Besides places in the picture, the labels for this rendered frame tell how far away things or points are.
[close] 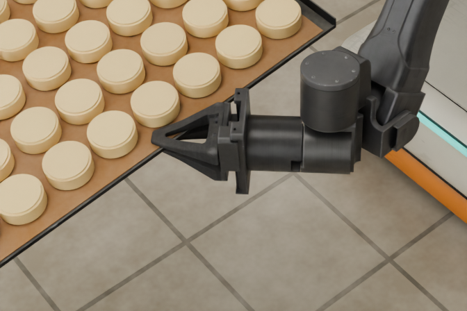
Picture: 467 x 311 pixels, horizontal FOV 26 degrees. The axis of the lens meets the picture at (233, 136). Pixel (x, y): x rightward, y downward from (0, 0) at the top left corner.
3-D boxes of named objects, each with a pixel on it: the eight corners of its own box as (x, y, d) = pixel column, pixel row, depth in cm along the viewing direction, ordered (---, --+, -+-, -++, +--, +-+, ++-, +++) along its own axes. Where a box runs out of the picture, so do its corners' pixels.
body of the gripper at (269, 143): (231, 196, 105) (301, 198, 105) (224, 137, 97) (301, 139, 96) (235, 146, 109) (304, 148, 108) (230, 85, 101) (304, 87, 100)
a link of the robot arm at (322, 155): (360, 186, 102) (360, 149, 106) (363, 133, 97) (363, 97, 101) (291, 183, 102) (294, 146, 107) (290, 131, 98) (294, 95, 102)
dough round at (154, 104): (131, 130, 105) (128, 118, 103) (135, 92, 108) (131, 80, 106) (179, 127, 105) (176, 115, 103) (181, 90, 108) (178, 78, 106)
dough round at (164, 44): (152, 73, 109) (149, 61, 108) (136, 43, 112) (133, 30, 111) (194, 56, 110) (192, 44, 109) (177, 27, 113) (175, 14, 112)
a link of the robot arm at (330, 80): (419, 135, 105) (355, 101, 110) (429, 44, 98) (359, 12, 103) (345, 194, 99) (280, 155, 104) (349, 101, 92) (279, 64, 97)
